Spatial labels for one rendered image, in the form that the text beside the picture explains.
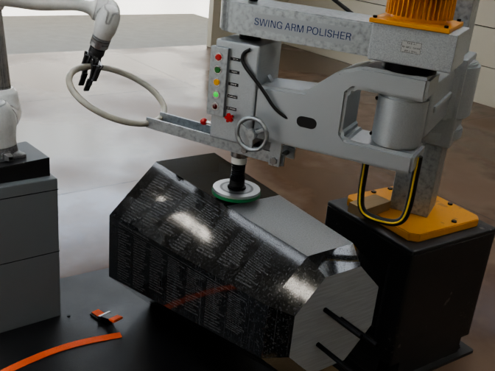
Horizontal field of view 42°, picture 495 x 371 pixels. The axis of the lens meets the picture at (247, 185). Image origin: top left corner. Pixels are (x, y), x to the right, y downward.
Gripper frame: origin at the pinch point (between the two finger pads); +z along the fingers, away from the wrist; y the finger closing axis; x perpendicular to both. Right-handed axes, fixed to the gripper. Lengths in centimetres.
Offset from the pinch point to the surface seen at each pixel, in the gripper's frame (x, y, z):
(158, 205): 7, 67, 24
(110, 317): 2, 74, 96
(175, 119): 12, 51, -14
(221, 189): 11, 91, -5
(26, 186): -33, 22, 42
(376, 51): 12, 120, -95
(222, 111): 1, 79, -40
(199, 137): 6, 71, -20
